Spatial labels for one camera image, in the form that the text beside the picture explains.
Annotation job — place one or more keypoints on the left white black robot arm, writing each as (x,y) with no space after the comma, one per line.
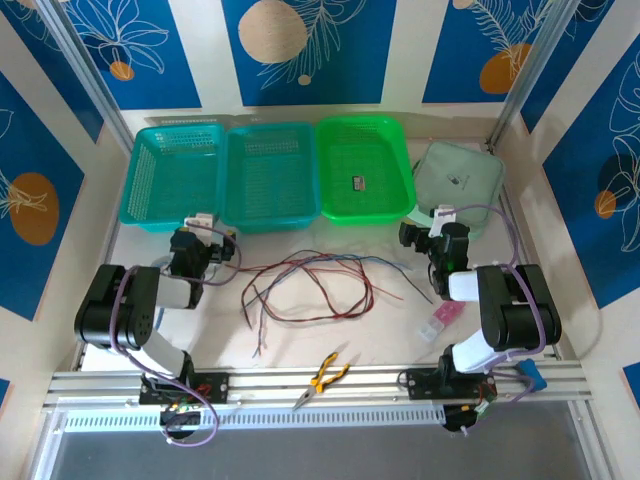
(130,310)

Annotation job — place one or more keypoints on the teal plastic basket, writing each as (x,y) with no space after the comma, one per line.
(272,180)
(170,180)

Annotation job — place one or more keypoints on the small printed card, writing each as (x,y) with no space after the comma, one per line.
(358,183)

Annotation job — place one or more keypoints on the green plastic basket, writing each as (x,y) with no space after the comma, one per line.
(367,165)

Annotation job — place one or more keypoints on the clear plastic box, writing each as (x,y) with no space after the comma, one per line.
(431,331)

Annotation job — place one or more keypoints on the grey perforated strip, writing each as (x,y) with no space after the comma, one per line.
(190,120)

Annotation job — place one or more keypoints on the blue clamp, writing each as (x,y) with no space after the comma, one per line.
(532,377)

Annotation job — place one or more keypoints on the yellow black pliers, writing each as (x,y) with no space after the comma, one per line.
(322,377)

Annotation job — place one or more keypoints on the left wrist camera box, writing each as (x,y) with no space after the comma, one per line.
(201,224)

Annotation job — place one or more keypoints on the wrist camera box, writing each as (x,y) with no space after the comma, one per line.
(443,217)
(201,224)

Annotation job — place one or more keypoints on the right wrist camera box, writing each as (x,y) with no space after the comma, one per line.
(443,217)

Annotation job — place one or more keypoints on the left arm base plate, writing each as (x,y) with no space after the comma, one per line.
(215,387)

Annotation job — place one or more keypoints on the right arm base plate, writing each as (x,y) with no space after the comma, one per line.
(420,385)

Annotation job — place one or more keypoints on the aluminium rail frame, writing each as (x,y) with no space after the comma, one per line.
(270,384)

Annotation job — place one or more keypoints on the black controller mount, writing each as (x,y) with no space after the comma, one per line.
(180,422)
(462,417)

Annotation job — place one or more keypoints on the aluminium frame post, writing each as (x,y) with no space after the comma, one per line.
(532,65)
(82,65)

